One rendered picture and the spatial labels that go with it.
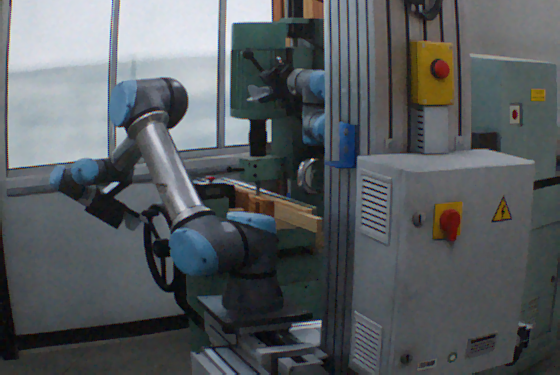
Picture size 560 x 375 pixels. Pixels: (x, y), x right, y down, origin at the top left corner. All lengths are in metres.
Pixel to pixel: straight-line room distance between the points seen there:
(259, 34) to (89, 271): 1.74
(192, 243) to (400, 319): 0.55
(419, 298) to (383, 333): 0.11
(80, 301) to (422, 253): 2.66
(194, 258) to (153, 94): 0.43
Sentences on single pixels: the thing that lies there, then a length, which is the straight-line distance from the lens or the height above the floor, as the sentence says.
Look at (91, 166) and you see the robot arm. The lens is 2.48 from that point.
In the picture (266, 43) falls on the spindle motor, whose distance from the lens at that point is 2.77.
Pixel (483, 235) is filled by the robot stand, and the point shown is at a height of 1.09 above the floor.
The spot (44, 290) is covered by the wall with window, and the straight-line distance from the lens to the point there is 4.02.
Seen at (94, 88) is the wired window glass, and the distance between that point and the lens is 4.06.
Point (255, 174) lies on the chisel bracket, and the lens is 2.84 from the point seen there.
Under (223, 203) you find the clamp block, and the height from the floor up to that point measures 0.94.
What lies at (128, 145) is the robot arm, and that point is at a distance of 2.44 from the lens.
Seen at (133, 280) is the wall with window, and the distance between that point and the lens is 4.22.
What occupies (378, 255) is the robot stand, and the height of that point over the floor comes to 1.05.
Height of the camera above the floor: 1.48
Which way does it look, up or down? 9 degrees down
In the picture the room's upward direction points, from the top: straight up
